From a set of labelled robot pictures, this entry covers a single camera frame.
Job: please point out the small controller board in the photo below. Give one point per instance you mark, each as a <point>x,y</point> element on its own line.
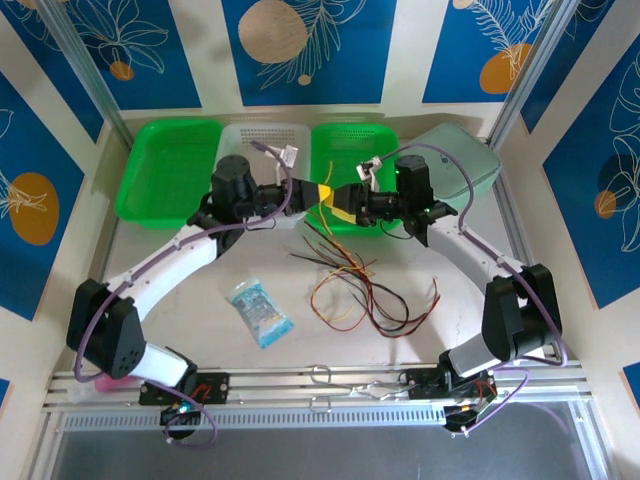
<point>180,411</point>
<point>465,412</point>

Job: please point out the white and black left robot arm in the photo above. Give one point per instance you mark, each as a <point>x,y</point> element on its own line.
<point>165,270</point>

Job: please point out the pale green lidded container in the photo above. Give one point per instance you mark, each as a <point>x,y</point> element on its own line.
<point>485,167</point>

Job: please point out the aluminium extrusion rail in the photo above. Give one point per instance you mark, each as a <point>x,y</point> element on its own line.
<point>280,380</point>

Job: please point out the aluminium frame post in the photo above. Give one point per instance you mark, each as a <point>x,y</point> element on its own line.
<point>86,65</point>
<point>530,65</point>

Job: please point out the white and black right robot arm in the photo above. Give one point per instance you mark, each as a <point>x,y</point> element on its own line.
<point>460,250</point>

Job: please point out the pink cloth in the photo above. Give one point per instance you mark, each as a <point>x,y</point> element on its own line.
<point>107,386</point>

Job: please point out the grey metal plate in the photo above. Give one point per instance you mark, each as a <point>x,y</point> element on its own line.
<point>325,455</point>

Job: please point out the white plastic mesh basket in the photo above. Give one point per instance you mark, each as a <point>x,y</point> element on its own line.
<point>260,135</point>

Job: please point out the green mesh basket with sticker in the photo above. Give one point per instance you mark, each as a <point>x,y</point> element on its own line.
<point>350,140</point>

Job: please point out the green plastic mesh basket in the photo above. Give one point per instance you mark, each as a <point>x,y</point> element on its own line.
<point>165,165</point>

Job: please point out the blue wet wipes packet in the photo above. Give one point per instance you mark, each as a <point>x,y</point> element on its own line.
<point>257,312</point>

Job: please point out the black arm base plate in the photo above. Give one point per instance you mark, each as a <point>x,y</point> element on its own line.
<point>215,387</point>
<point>422,385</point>

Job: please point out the aluminium table edge rail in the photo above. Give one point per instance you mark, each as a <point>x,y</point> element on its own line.
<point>515,220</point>

